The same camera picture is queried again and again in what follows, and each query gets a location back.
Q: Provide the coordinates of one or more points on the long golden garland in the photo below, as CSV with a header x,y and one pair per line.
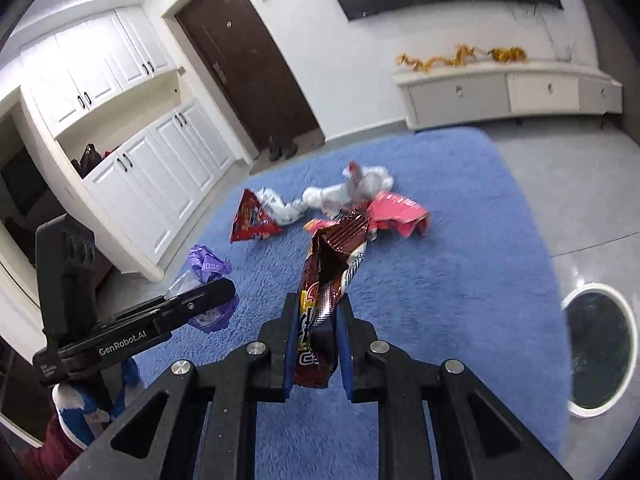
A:
x,y
425,64

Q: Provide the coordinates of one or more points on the dark red snack bag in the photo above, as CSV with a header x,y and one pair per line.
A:
x,y
320,280

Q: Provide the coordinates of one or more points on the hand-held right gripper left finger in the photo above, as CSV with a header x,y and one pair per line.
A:
x,y
287,345

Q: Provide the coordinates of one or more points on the purple plastic wrapper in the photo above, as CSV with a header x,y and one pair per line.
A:
x,y
207,262

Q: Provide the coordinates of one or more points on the person's left hand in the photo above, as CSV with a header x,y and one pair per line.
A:
x,y
75,415

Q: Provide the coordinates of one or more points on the white paper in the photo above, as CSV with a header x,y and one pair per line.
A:
x,y
370,182

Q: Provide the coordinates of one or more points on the person's left forearm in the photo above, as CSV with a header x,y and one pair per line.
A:
x,y
52,452

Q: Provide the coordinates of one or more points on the white plastic wrapper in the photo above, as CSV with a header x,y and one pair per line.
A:
x,y
282,210

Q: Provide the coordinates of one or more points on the dark brown door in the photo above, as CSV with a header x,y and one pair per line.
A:
x,y
240,60

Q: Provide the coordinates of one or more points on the pink snack wrapper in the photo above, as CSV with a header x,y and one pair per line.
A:
x,y
400,210

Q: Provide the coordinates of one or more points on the round white-rimmed trash can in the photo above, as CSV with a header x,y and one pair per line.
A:
x,y
600,350

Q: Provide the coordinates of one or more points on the short golden garland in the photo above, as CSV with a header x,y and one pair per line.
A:
x,y
507,54

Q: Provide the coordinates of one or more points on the blue fluffy rug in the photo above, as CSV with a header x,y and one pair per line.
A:
x,y
450,260

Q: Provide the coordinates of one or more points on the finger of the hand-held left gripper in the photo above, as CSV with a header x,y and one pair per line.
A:
x,y
200,300

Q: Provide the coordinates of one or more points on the white built-in cabinet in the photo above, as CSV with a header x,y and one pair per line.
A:
x,y
150,170

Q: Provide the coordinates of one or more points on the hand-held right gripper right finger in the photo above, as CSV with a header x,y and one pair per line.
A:
x,y
344,355

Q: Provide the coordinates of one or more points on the dark handbag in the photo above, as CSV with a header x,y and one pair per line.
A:
x,y
89,157

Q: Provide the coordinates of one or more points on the white low cabinet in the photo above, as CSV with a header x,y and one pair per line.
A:
x,y
465,95

